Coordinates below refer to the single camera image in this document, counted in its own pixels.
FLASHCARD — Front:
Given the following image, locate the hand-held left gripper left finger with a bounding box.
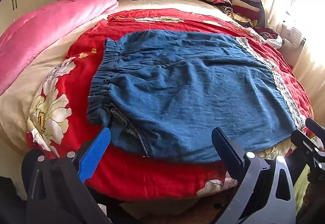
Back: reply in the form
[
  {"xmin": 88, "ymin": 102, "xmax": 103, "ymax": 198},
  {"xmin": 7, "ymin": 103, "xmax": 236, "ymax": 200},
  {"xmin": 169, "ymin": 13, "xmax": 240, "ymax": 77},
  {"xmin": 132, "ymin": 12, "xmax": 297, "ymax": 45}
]
[{"xmin": 22, "ymin": 126, "xmax": 113, "ymax": 224}]

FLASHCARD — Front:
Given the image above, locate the pile of folded clothes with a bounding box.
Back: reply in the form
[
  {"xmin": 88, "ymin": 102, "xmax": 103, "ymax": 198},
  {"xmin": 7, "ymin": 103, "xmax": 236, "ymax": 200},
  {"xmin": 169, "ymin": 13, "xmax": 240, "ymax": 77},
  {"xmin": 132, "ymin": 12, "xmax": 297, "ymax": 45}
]
[{"xmin": 200, "ymin": 0, "xmax": 266, "ymax": 28}]

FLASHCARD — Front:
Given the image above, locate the red floral blanket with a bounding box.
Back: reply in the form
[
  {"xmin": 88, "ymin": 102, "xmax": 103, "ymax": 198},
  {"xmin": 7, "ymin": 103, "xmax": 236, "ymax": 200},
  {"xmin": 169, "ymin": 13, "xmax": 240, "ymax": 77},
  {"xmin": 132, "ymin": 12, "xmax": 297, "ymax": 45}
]
[{"xmin": 26, "ymin": 9, "xmax": 315, "ymax": 199}]

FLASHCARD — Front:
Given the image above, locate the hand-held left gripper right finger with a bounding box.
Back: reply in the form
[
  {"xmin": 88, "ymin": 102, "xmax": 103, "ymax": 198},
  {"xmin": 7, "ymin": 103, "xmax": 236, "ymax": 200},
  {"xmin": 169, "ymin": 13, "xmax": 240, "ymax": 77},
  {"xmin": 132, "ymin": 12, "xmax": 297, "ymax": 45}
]
[{"xmin": 211, "ymin": 127, "xmax": 297, "ymax": 224}]

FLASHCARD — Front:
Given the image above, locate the dark red cloth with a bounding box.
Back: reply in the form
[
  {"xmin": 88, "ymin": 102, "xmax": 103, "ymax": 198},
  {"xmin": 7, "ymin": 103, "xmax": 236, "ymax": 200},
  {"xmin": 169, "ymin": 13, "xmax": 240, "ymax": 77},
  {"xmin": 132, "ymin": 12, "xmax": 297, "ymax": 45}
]
[{"xmin": 254, "ymin": 26, "xmax": 283, "ymax": 48}]

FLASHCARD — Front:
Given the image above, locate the pink quilt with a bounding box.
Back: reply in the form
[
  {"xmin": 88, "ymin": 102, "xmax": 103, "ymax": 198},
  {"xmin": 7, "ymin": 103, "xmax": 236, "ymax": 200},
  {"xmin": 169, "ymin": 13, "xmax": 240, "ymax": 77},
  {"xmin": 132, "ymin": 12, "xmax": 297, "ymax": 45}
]
[{"xmin": 0, "ymin": 0, "xmax": 119, "ymax": 95}]

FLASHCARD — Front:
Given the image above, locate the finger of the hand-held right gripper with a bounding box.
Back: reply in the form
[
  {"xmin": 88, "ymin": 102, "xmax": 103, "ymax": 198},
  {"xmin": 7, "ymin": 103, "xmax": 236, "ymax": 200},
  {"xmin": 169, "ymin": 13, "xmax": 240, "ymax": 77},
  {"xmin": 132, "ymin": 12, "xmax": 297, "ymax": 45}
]
[
  {"xmin": 291, "ymin": 130, "xmax": 322, "ymax": 162},
  {"xmin": 305, "ymin": 118, "xmax": 325, "ymax": 138}
]

